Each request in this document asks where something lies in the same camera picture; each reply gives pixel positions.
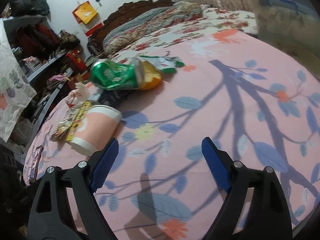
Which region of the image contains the pink floral bed sheet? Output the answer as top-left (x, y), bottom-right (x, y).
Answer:
top-left (22, 28), bottom-right (320, 240)

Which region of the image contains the folded floral quilt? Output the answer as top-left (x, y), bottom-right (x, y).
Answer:
top-left (103, 1), bottom-right (203, 58)

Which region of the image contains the red yellow wall calendar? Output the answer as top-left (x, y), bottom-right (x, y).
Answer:
top-left (72, 1), bottom-right (103, 37)

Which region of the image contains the white cactus print tote bag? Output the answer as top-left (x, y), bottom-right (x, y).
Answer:
top-left (0, 21), bottom-right (37, 141)

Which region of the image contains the red white wrapper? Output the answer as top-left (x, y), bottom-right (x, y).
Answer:
top-left (66, 82), bottom-right (90, 108)

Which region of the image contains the lower clear storage bin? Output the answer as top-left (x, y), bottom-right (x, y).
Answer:
top-left (249, 0), bottom-right (319, 57)

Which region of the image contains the carved wooden headboard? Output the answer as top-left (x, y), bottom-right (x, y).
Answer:
top-left (87, 0), bottom-right (174, 55)

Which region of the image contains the red floral white bed sheet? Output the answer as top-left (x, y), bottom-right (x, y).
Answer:
top-left (108, 8), bottom-right (258, 63)

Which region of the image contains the crushed green soda can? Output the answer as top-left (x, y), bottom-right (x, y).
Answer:
top-left (89, 59), bottom-right (145, 90)

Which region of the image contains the blue white milk carton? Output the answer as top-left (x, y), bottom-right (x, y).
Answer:
top-left (98, 89), bottom-right (132, 108)

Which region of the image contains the pink paper cup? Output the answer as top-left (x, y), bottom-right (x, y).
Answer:
top-left (69, 105), bottom-right (122, 157)

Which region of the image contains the red gift bag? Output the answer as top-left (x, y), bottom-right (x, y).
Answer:
top-left (66, 50), bottom-right (87, 74)

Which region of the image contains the green white snack wrapper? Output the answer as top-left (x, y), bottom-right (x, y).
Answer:
top-left (139, 55), bottom-right (185, 74)

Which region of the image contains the grey metal shelving unit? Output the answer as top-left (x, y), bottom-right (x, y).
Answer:
top-left (0, 15), bottom-right (75, 140)

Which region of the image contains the yellow snack wrapper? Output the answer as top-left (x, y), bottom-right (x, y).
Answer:
top-left (50, 101), bottom-right (92, 142)

